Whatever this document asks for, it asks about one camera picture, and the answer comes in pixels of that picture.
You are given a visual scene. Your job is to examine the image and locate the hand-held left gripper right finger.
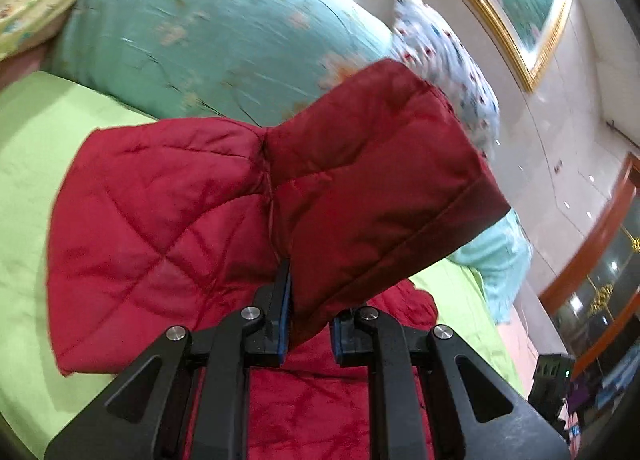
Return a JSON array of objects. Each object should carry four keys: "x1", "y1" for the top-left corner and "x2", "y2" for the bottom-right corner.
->
[{"x1": 332, "y1": 306, "x2": 571, "y2": 460}]

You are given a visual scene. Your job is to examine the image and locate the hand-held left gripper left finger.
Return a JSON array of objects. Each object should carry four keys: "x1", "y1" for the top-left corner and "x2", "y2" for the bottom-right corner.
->
[{"x1": 44, "y1": 260, "x2": 293, "y2": 460}]

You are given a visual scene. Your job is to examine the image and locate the red quilted jacket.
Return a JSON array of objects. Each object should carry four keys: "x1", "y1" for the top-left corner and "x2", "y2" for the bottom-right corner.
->
[{"x1": 46, "y1": 59, "x2": 512, "y2": 460}]

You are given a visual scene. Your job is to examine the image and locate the wooden framed glass door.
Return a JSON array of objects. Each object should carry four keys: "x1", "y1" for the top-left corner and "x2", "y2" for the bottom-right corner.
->
[{"x1": 537, "y1": 152, "x2": 640, "y2": 393}]

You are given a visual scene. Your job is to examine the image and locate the light green bed blanket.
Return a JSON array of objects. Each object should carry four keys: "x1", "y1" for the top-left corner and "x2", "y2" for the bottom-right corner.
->
[{"x1": 0, "y1": 71, "x2": 526, "y2": 458}]

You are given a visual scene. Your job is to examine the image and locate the white printed pillow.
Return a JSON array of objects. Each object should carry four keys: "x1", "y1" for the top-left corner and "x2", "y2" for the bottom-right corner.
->
[{"x1": 390, "y1": 0, "x2": 501, "y2": 161}]

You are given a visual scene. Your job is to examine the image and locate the teal floral quilt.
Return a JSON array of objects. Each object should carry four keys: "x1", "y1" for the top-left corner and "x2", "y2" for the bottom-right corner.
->
[{"x1": 47, "y1": 0, "x2": 533, "y2": 325}]

